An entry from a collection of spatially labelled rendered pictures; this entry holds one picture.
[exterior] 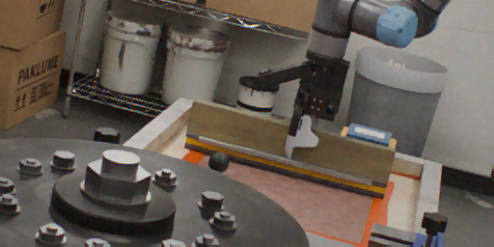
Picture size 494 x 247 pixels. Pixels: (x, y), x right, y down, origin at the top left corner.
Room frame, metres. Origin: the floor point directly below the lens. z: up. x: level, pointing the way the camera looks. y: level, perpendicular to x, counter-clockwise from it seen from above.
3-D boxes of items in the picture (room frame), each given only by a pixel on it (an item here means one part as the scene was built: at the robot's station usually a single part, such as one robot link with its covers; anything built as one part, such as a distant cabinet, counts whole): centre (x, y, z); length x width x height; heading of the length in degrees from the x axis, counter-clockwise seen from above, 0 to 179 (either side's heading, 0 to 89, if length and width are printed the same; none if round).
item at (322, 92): (1.93, -0.15, 1.14); 0.09 x 0.08 x 0.12; 81
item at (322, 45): (1.93, -0.15, 1.22); 0.08 x 0.08 x 0.05
